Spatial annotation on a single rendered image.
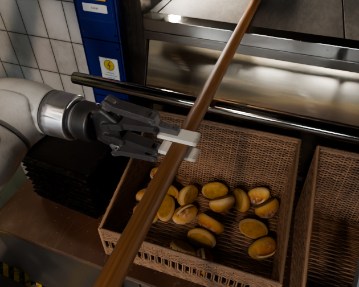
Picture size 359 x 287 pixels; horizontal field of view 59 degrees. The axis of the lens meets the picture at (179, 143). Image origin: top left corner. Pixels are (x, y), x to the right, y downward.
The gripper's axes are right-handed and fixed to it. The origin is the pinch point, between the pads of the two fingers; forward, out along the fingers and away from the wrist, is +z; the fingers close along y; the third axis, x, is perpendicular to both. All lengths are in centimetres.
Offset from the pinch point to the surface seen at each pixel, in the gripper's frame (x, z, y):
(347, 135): -16.0, 28.9, 2.7
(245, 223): -26, 15, 55
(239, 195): -37, 10, 55
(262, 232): -25, 21, 56
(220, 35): -54, -6, 4
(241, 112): -16.2, 8.2, 2.7
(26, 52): -54, -85, 23
